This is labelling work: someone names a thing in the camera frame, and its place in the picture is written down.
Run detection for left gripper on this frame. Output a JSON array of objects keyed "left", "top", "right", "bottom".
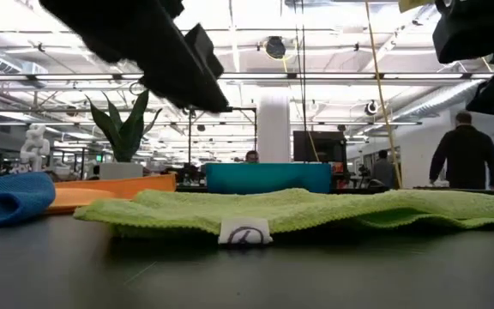
[{"left": 117, "top": 39, "right": 232, "bottom": 114}]

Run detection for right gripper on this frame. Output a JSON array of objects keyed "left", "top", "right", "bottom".
[{"left": 432, "top": 0, "right": 494, "bottom": 118}]

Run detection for orange microfiber towel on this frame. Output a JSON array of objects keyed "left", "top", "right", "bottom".
[{"left": 43, "top": 173, "right": 178, "bottom": 215}]

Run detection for green microfiber towel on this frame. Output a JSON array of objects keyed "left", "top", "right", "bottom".
[{"left": 73, "top": 187, "right": 494, "bottom": 246}]

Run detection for blue microfiber towel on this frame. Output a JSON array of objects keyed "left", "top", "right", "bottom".
[{"left": 0, "top": 172, "right": 57, "bottom": 231}]

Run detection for potted plant in white pot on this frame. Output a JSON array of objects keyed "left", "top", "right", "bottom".
[{"left": 84, "top": 88, "right": 163, "bottom": 180}]

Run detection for white building column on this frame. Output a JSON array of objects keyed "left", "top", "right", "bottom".
[{"left": 257, "top": 94, "right": 292, "bottom": 164}]

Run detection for teal plastic bin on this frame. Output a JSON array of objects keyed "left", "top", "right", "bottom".
[{"left": 206, "top": 161, "right": 333, "bottom": 195}]

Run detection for black monitor screen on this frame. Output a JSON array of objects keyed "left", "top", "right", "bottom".
[{"left": 292, "top": 130, "right": 348, "bottom": 164}]

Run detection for white humanoid figure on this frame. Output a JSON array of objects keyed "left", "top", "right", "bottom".
[{"left": 19, "top": 123, "right": 51, "bottom": 173}]

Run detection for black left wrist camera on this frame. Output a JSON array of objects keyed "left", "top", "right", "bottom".
[{"left": 184, "top": 23, "right": 226, "bottom": 81}]

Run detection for silver ventilation duct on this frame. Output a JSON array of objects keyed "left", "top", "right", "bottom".
[{"left": 383, "top": 79, "right": 486, "bottom": 121}]

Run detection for black hanging cable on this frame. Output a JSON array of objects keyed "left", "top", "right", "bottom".
[{"left": 298, "top": 0, "right": 308, "bottom": 164}]

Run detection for yellow hanging cable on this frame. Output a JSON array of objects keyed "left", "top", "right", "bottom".
[{"left": 364, "top": 0, "right": 403, "bottom": 189}]

